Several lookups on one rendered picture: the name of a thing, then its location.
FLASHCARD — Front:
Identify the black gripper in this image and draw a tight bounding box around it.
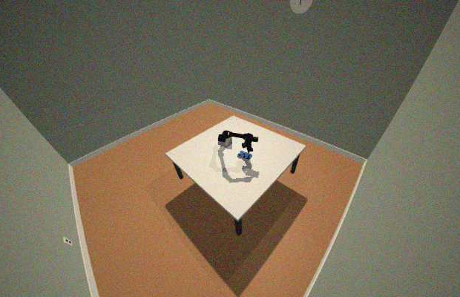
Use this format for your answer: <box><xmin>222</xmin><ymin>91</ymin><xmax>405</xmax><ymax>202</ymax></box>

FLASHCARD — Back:
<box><xmin>245</xmin><ymin>140</ymin><xmax>253</xmax><ymax>152</ymax></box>

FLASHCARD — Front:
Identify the blue circuit board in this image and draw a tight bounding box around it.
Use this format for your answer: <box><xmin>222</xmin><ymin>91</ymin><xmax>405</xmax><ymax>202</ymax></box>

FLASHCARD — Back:
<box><xmin>237</xmin><ymin>151</ymin><xmax>252</xmax><ymax>160</ymax></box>

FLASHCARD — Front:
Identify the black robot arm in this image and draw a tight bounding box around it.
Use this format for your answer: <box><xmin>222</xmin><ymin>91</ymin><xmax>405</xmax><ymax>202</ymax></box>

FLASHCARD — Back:
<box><xmin>218</xmin><ymin>130</ymin><xmax>258</xmax><ymax>148</ymax></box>

